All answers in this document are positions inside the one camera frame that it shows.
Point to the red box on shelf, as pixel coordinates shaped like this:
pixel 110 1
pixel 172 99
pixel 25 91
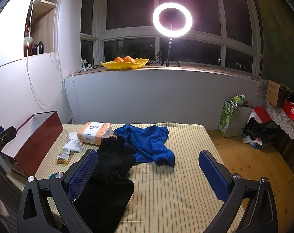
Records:
pixel 288 108

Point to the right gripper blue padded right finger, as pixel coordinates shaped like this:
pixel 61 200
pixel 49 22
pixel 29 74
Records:
pixel 260 214

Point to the white power strip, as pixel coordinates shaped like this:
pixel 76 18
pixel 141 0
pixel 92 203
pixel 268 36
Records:
pixel 86 63

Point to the dark bottle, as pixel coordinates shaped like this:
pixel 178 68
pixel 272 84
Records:
pixel 40 47
pixel 34 49

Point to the white paper pouch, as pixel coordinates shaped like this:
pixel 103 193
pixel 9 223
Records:
pixel 73 143

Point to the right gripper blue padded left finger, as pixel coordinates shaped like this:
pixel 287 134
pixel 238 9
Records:
pixel 47 204

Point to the left orange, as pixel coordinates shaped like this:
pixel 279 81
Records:
pixel 118 59

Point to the pile of clothes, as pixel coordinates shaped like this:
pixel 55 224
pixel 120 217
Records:
pixel 261 131

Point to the brown cardboard sign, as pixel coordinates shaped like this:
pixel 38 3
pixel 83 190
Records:
pixel 272 92

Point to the ring light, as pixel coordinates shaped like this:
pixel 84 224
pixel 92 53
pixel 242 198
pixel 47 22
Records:
pixel 172 19

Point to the yellow leaf fruit plate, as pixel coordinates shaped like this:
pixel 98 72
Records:
pixel 138 63

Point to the lace table cover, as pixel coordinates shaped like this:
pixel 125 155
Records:
pixel 280 118

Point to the small snack wrapper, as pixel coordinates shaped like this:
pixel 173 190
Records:
pixel 63 157

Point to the right orange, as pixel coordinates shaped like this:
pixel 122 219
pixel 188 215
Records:
pixel 129 59

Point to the red white ceramic vase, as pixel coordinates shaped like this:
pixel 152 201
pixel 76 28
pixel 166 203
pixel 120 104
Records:
pixel 28 40

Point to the blue terry towel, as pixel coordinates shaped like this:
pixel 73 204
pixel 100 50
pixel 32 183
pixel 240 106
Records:
pixel 148 144

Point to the orange white tissue pack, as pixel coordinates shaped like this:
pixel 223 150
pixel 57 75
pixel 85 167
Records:
pixel 93 133

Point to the black knit glove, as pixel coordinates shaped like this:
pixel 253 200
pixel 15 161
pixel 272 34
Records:
pixel 107 193

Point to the dark red storage box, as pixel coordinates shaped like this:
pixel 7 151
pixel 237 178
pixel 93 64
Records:
pixel 34 138

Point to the orange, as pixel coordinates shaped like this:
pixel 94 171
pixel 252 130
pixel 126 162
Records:
pixel 129 59
pixel 118 59

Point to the striped yellow tablecloth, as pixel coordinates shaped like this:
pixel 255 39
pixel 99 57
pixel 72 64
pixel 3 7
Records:
pixel 165 199

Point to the green white cardboard box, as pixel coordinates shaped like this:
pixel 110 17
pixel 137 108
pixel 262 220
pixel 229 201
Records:
pixel 234 116

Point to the black tripod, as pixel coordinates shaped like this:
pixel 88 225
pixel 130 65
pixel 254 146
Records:
pixel 169 51

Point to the teal collapsible funnel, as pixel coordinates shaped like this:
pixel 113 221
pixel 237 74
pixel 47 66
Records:
pixel 52 176

